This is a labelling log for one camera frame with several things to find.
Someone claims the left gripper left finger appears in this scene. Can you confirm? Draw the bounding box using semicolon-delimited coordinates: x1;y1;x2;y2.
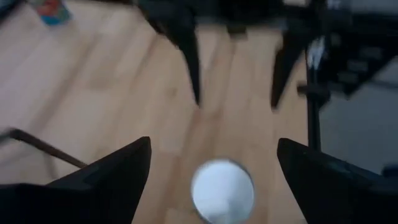
46;136;152;224

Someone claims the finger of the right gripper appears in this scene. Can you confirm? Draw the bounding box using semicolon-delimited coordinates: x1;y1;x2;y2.
270;30;308;110
138;0;202;107

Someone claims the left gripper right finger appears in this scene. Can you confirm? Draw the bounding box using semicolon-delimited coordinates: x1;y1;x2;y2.
276;138;398;224

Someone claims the olive label tin can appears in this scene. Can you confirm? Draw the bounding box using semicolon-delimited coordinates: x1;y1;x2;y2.
190;158;256;224

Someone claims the tomatoes label tin can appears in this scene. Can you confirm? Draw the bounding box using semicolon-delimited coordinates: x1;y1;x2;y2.
30;0;73;26

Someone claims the black aluminium table frame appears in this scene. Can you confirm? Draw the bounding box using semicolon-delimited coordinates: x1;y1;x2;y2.
295;0;398;153

